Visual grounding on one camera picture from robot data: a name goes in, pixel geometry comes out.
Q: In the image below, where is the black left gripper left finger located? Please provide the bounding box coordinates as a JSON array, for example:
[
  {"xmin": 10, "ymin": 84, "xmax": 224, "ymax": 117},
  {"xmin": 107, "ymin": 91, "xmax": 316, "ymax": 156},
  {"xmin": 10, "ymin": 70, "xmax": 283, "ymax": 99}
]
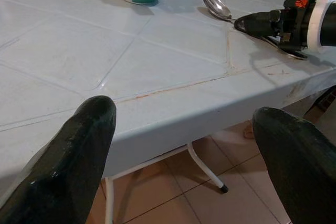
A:
[{"xmin": 0, "ymin": 95, "xmax": 117, "ymax": 224}]

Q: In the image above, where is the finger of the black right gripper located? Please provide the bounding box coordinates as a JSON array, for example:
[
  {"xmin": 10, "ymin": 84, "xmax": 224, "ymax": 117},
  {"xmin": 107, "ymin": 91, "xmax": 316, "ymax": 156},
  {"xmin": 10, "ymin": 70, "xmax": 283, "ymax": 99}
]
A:
[
  {"xmin": 234, "ymin": 22, "xmax": 280, "ymax": 38},
  {"xmin": 234, "ymin": 9, "xmax": 280, "ymax": 27}
]

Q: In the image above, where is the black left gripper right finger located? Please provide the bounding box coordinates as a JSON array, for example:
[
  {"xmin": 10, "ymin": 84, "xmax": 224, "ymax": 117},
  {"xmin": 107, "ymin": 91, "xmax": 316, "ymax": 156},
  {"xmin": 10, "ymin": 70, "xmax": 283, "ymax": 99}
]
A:
[{"xmin": 251, "ymin": 106, "xmax": 336, "ymax": 224}]

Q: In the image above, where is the silver metal spoon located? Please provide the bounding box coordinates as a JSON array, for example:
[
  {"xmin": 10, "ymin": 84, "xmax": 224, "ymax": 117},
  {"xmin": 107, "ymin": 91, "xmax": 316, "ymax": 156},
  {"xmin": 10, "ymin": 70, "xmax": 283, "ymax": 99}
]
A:
[{"xmin": 201, "ymin": 0, "xmax": 308, "ymax": 60}]

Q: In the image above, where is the white metal table frame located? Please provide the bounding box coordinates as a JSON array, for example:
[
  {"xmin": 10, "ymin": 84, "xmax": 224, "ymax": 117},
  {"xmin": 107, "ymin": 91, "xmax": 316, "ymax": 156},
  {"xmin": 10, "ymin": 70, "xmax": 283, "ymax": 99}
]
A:
[{"xmin": 104, "ymin": 140, "xmax": 229, "ymax": 224}]

